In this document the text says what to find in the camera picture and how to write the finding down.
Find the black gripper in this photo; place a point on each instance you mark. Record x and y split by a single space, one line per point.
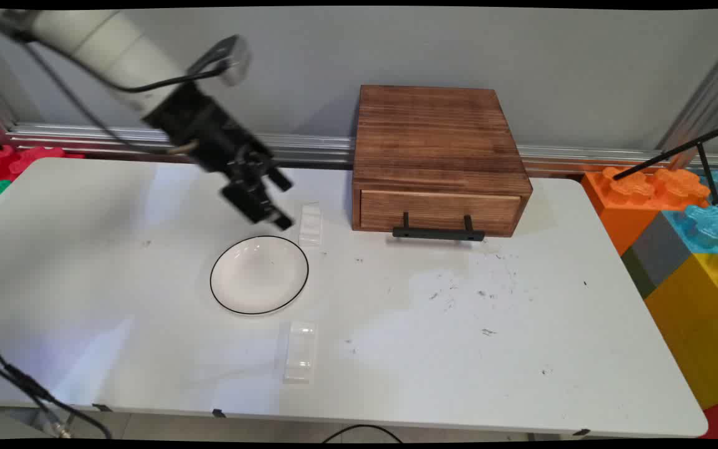
203 131

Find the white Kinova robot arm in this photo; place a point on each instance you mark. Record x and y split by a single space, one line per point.
116 50

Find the small clear plastic block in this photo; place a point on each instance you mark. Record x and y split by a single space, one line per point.
310 224

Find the white plate with black rim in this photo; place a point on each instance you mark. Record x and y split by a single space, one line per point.
259 274

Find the large clear plastic block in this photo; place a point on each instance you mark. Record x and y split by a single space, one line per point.
300 352

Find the wooden cabinet door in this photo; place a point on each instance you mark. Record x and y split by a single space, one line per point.
440 209

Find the brown wooden drawer cabinet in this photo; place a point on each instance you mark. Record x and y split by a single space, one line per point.
434 137

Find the black table edge clip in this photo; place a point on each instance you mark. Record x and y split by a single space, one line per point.
102 408
218 413
581 431

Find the orange foam brick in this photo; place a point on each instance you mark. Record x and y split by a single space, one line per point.
627 199

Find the grey foam brick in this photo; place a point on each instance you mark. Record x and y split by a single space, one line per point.
661 255

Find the black tripod stand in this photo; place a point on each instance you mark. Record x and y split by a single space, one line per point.
677 149

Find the blue foam brick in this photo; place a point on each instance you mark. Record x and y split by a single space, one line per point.
711 224

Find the yellow foam brick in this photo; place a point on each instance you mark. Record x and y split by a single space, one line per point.
695 330

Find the aluminium rail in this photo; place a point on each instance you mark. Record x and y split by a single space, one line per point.
321 146

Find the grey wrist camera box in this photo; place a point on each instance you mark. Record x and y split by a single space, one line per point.
225 59

